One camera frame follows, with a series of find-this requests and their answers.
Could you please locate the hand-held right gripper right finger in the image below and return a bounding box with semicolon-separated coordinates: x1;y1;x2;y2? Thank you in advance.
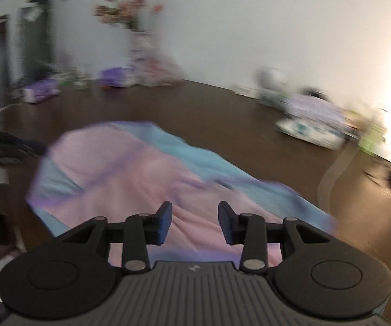
218;201;332;275

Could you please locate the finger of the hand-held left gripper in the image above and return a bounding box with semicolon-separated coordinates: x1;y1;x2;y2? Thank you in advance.
12;137;49;159

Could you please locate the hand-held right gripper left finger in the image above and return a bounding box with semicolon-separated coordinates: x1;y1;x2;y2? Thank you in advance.
60;201;173;275

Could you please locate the pink and blue garment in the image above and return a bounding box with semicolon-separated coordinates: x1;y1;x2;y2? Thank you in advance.
26;120;339;269

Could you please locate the purple tissue pack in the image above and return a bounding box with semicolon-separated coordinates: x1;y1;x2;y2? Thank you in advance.
23;79;62;105
99;66;138;88

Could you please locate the drinking glass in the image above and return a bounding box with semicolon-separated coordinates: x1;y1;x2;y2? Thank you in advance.
71;71;92;91

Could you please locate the grey cabinet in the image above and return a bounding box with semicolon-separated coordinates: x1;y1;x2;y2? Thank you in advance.
18;0;56;83

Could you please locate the clear plastic bag red print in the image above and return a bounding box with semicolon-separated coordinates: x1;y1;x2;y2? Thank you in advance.
137;57;183;87

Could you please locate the wrapped flower vase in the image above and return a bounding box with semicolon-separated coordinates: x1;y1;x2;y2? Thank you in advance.
129;30;163;73

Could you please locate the white round speaker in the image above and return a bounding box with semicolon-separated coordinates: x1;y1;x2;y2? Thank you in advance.
254;66;285;93

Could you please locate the green bottle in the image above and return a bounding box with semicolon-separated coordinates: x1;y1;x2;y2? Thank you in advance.
358;121;387;154

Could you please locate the artificial rose bouquet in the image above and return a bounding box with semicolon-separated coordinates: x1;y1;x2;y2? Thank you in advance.
93;0;164;32

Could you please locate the thick white cable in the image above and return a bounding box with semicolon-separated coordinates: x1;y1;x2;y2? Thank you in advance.
318;145;356;212

